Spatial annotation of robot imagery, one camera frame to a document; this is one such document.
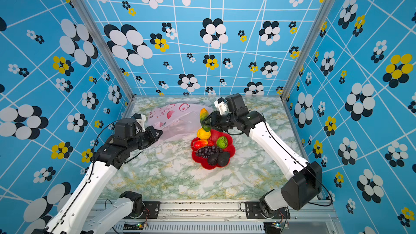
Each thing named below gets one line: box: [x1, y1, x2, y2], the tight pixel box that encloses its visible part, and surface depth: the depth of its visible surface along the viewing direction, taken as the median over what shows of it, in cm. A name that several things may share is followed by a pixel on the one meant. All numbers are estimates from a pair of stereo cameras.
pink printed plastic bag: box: [147, 102, 213, 141], surface depth 95 cm
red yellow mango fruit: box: [192, 139, 209, 149], surface depth 88 cm
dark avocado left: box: [208, 151, 220, 166], surface depth 86 cm
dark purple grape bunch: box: [196, 145, 224, 159], surface depth 89 cm
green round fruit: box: [216, 135, 229, 149], surface depth 92 cm
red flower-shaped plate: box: [190, 128, 236, 171], surface depth 89 cm
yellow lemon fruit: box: [196, 127, 212, 140], surface depth 93 cm
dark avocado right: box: [216, 151, 230, 167], surface depth 86 cm
